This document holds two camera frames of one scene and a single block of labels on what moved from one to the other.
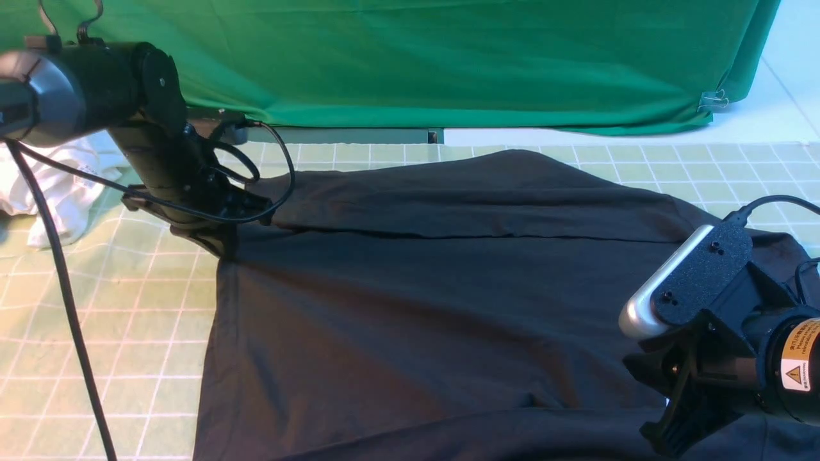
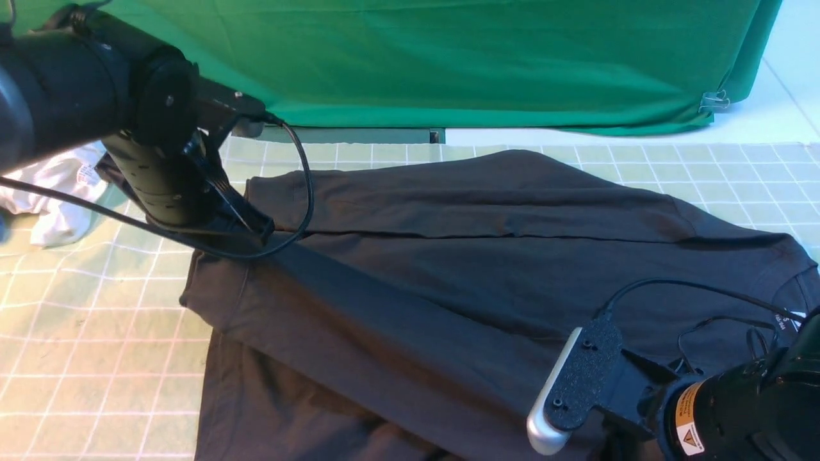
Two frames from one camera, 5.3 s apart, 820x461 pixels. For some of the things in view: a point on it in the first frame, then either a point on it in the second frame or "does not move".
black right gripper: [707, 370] to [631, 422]
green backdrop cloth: [558, 66] does not move
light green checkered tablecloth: [143, 301] does not move
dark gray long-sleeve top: [453, 305] does not move
